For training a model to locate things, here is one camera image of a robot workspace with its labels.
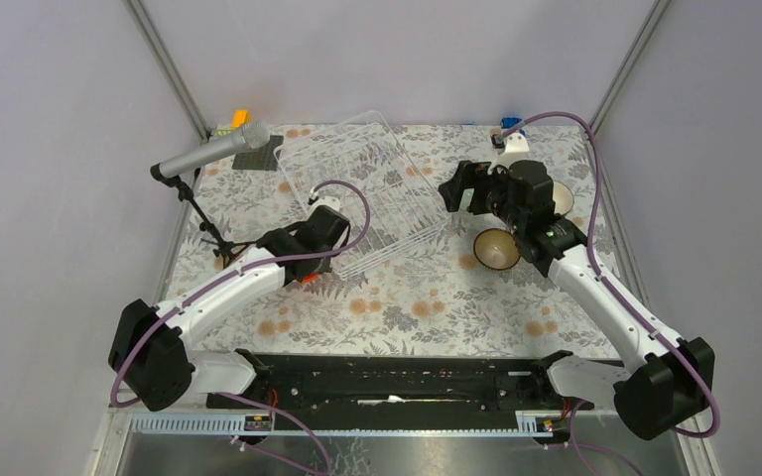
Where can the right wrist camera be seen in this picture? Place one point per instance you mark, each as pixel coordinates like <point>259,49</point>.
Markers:
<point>510,150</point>

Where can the silver microphone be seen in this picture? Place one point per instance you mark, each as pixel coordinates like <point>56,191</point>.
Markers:
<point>248,137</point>

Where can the blue toy block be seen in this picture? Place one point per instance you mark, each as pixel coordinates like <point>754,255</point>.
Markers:
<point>509,122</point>

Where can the teal and white bowl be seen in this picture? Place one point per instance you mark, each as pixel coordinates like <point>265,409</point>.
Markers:
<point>562,198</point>

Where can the black microphone stand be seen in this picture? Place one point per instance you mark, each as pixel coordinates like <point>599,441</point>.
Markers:
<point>223,249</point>

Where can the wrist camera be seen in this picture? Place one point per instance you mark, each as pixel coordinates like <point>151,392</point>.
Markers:
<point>317,201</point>
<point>510,150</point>

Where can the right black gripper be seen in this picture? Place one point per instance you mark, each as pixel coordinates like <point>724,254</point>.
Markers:
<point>470,176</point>

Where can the yellow toy block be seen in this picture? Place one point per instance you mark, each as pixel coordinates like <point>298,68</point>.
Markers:
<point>240,117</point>

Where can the grey lego baseplate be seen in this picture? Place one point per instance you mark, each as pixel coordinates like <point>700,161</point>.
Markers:
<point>264,159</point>

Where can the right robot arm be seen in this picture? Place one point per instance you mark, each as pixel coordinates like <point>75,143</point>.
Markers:
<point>664,379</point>

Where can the black gold-rimmed bowl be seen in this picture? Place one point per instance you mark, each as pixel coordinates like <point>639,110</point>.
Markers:
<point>496,250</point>

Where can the pale green bowl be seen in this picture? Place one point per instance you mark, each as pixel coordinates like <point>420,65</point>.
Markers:
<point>465,199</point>

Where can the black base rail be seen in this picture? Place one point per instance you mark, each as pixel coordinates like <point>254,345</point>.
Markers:
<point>459,395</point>

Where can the white wire dish rack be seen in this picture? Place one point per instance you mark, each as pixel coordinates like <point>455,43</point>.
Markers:
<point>401,211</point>

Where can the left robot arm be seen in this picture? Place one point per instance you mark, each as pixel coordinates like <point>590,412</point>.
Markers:
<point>154,349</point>

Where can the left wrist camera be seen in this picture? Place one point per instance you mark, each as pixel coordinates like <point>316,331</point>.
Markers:
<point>317,201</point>

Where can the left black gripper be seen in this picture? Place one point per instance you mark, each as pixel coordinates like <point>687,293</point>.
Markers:
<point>326,266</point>

